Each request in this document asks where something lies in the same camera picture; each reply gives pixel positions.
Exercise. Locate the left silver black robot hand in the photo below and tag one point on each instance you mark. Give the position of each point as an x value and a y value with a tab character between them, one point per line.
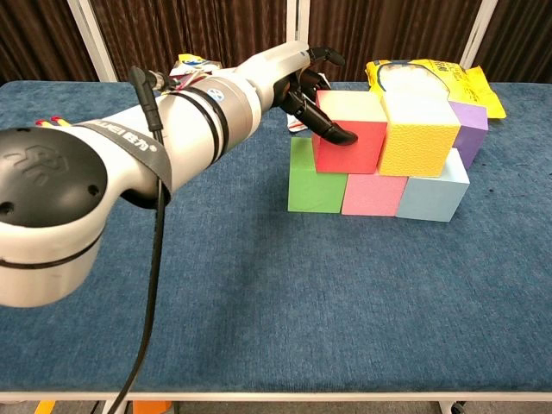
280	69

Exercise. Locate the red foam cube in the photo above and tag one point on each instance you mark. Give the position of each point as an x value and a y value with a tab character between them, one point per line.
349	159

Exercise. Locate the green foam cube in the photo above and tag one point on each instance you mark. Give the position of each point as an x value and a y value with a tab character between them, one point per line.
310	194

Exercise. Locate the pink foam cube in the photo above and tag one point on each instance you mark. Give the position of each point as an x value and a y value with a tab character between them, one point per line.
371	196

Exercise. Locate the yellow foam cube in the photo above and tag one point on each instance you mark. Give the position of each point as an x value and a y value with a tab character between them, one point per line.
414	151

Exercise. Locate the light blue foam cube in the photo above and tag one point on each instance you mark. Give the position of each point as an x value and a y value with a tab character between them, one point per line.
427	198

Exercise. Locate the purple foam cube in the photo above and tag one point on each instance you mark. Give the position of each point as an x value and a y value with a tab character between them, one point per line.
472	129

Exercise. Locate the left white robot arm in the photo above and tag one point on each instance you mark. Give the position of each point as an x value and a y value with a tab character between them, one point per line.
43	215

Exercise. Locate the yellow white cookie pack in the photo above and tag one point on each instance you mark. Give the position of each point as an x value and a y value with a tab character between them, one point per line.
192	62

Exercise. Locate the dark brown curtain panel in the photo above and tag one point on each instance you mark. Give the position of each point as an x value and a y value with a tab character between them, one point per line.
388	30
172	30
34	39
522	34

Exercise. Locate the large yellow snack bag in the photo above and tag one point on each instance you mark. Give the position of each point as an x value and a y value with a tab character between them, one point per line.
474	86

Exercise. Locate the yellow rubber chicken toy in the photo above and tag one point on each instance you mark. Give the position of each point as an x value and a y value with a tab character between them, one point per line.
55	118

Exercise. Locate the blue fabric table cover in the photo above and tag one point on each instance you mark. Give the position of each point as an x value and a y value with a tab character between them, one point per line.
302	323

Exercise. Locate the orange object under table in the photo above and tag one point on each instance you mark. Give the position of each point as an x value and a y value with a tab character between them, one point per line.
151	407

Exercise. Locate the black caster wheel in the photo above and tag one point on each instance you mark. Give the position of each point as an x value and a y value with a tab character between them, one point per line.
458	409

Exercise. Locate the white partition frame post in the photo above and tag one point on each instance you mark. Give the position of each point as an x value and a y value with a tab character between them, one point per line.
478	34
297	21
92	43

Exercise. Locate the white table frame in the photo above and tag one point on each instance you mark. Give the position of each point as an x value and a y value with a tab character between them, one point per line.
302	396

